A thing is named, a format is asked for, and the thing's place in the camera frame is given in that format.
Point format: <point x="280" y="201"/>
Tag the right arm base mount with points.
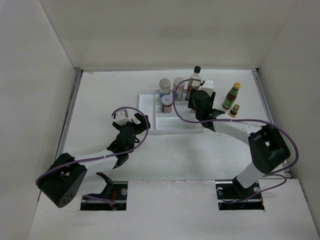
<point x="231" y="196"/>

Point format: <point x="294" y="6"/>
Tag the red cap chili sauce bottle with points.
<point x="231" y="96"/>

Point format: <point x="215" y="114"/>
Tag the white divided organizer tray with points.
<point x="149" y="103"/>

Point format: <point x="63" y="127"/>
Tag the blue label spice jar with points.
<point x="164" y="87"/>

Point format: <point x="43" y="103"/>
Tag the pink label spice jar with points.
<point x="178" y="89"/>

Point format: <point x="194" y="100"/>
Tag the tall dark soy sauce bottle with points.
<point x="194" y="82"/>

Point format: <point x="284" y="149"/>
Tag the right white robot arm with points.
<point x="267" y="147"/>

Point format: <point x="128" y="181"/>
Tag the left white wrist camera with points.
<point x="121" y="117"/>

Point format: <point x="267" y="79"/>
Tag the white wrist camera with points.
<point x="208" y="86"/>
<point x="121" y="117"/>

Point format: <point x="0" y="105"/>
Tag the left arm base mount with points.
<point x="113" y="197"/>

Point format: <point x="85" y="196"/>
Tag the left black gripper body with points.
<point x="137" y="130"/>

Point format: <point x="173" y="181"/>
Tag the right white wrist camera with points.
<point x="208" y="86"/>

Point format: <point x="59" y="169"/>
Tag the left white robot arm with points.
<point x="61" y="183"/>

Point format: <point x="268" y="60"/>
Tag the small yellow label bottle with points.
<point x="234" y="111"/>

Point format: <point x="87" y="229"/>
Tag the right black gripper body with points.
<point x="191" y="105"/>

